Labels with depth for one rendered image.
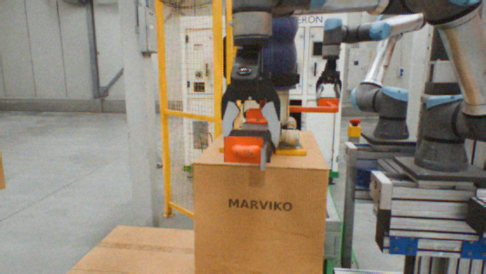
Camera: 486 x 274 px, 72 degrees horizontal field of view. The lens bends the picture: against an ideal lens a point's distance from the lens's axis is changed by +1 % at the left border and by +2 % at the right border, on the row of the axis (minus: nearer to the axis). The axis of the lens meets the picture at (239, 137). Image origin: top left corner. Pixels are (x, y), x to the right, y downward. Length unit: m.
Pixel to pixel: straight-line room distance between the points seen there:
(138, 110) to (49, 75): 10.39
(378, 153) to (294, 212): 0.74
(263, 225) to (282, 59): 0.54
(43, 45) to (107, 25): 2.28
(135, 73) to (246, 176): 1.70
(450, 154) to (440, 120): 0.11
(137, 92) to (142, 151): 0.44
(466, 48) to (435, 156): 0.37
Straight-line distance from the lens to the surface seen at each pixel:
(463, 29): 0.99
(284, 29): 1.16
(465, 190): 1.27
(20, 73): 13.49
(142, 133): 2.57
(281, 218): 1.04
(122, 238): 1.80
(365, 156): 1.66
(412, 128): 4.75
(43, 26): 12.95
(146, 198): 2.71
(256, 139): 0.61
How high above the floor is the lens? 1.34
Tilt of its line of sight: 11 degrees down
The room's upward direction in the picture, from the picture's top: straight up
